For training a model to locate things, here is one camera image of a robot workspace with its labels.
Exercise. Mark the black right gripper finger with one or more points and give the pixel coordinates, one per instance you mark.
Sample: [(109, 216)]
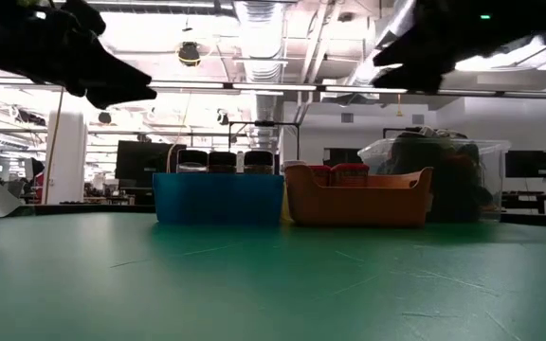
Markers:
[(415, 79), (420, 49)]

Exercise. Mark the black-lidded green spice jar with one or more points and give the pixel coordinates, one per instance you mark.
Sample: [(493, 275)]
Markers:
[(259, 158)]

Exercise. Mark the black overhead light bar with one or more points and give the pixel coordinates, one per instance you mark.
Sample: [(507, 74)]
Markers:
[(320, 88)]

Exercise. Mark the black ceiling dome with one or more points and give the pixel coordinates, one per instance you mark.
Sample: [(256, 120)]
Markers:
[(189, 54)]

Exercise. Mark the black metal frame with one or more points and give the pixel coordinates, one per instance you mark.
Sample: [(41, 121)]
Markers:
[(263, 123)]

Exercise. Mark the white-lidded clear spice jar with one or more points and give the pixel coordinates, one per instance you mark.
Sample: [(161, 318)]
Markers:
[(294, 163)]

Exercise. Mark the blue plastic bin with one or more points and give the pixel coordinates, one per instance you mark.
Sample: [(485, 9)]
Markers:
[(216, 199)]

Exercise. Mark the orange plastic bin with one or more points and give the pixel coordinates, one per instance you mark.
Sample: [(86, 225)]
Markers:
[(358, 206)]

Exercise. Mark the wide silver ceiling duct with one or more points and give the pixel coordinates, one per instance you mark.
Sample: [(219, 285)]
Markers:
[(261, 38)]

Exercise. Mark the red-lidded paprika tin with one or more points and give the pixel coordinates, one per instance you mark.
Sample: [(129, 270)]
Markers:
[(349, 175), (319, 174)]

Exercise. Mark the small black monitor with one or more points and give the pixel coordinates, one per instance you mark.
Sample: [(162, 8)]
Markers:
[(529, 163)]

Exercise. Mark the yellow plastic bin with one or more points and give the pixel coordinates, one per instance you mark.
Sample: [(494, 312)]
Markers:
[(285, 208)]

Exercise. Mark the slanted silver ceiling duct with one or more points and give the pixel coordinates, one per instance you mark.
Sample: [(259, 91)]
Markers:
[(391, 28)]

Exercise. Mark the white building column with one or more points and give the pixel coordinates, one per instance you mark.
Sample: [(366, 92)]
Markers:
[(67, 161)]

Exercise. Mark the clear plastic storage tub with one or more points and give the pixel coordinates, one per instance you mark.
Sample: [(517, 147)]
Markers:
[(491, 189)]

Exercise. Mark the large black monitor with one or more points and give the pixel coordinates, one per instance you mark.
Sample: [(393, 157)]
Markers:
[(140, 161)]

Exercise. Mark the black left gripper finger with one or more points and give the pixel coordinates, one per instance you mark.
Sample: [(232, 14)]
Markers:
[(107, 68), (112, 97)]

